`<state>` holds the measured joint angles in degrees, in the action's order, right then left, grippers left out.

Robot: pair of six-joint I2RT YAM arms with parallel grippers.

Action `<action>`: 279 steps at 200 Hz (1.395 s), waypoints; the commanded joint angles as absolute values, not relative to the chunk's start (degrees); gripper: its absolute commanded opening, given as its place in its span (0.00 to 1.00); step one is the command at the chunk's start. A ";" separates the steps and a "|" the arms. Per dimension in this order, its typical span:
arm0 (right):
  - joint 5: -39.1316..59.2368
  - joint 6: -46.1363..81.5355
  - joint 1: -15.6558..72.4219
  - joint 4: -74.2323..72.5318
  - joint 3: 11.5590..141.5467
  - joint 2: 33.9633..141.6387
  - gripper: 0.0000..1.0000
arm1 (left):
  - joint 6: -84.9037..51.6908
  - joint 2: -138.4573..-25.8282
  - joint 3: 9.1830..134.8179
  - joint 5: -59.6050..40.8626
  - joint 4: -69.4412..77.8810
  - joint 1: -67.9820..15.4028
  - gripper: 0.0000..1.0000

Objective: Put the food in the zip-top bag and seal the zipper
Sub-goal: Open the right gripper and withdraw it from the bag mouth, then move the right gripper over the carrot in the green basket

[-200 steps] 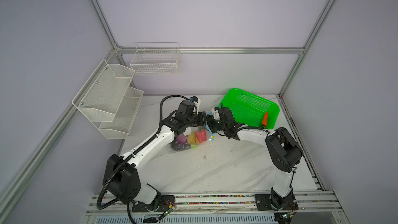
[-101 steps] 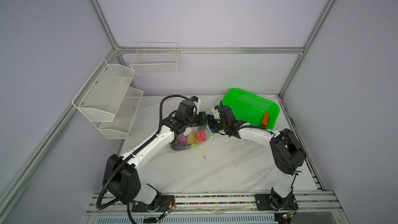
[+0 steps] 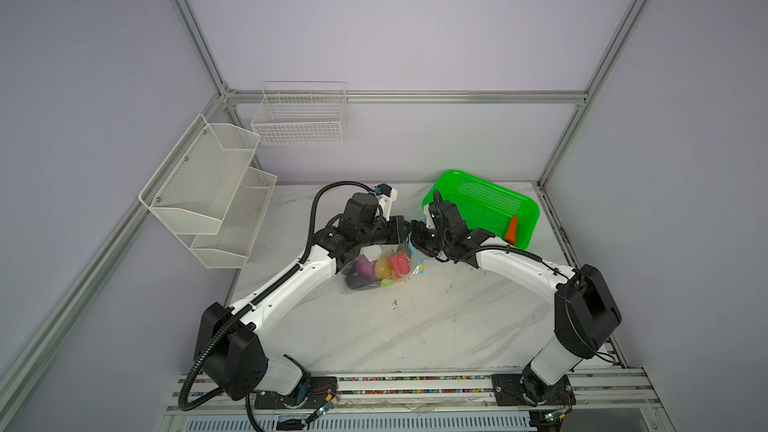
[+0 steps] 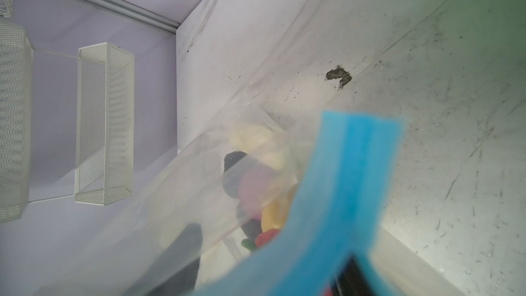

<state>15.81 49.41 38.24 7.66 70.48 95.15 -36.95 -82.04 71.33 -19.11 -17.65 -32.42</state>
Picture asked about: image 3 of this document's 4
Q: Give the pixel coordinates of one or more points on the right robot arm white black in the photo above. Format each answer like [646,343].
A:
[585,312]

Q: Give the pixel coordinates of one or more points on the orange carrot toy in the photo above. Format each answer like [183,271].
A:
[511,231]

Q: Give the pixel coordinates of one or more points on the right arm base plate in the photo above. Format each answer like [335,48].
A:
[528,390]

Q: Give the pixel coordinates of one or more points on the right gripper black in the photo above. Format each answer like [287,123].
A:
[415,232]

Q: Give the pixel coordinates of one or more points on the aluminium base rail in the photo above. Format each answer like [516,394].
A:
[608,387]

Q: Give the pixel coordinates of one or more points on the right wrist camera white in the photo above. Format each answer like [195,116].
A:
[427,217]

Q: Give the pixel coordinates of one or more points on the yellow lemon toy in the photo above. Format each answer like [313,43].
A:
[383,268]

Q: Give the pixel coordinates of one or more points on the white wire wall basket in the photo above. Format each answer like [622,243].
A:
[297,113]

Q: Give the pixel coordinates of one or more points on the green plastic basket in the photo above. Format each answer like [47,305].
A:
[484,204]

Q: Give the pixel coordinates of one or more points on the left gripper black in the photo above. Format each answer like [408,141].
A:
[395,235]

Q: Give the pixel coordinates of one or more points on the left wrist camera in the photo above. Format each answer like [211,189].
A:
[386,196]

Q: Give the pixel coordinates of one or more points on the purple onion toy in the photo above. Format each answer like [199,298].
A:
[365,268]

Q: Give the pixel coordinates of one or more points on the white mesh lower shelf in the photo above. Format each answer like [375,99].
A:
[232,246]

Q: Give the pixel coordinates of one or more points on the clear zip bag blue zipper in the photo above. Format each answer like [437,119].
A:
[417,261]

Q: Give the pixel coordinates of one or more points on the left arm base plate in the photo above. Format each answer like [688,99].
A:
[309,394]

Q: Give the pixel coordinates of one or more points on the white mesh shelf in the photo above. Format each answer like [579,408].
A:
[192,190]
[232,246]

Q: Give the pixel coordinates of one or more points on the red pepper toy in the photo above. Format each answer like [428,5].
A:
[400,265]

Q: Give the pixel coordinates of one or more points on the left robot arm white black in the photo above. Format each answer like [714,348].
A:
[229,357]

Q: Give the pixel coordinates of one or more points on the white mesh upper shelf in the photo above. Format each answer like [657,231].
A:
[192,190]

